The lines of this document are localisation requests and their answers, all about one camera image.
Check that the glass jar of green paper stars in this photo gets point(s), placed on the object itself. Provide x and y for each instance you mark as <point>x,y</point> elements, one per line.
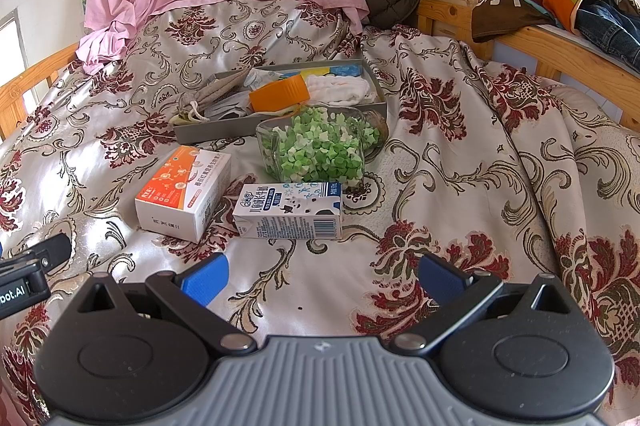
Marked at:
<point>315,146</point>

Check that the yellow blue printed cloth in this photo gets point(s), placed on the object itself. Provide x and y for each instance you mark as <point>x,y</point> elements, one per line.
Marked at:
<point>325,71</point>

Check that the orange and white box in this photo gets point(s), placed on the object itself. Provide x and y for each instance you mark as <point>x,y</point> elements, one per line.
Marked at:
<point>180,191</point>

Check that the white muslin cloth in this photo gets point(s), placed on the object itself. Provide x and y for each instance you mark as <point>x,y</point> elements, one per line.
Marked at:
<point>340,91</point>

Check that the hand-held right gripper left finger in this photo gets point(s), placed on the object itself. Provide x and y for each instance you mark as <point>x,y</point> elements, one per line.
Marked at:
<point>205,280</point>

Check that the grey storage tray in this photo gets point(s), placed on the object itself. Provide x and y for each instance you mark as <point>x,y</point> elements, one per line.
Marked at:
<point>210,131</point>

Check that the wooden bed end frame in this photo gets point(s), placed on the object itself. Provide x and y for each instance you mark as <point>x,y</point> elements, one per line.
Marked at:
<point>530,41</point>

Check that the light grey cloth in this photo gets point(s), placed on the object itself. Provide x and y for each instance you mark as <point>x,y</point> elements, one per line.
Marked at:
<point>232,106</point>

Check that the blue and white milk carton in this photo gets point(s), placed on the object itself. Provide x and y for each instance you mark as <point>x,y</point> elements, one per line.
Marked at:
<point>290,211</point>

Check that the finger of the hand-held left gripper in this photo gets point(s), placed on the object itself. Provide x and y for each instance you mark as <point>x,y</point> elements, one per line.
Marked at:
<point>42,248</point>

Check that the brown printed shirt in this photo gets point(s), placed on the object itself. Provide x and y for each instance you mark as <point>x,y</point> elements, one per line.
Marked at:
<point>500,11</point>

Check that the blue jeans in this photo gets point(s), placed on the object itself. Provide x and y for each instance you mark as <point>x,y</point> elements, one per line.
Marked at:
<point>610,31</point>

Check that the white window frame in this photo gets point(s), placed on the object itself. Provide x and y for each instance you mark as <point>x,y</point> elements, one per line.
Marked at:
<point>12,56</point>

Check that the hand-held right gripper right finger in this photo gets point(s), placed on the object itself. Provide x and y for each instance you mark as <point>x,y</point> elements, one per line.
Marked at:
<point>442,280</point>

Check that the wooden bed side rail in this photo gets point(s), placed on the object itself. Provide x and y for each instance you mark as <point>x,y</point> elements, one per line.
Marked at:
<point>30,81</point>

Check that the white blue tissue packet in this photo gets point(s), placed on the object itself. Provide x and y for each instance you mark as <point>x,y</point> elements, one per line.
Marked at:
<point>262,80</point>

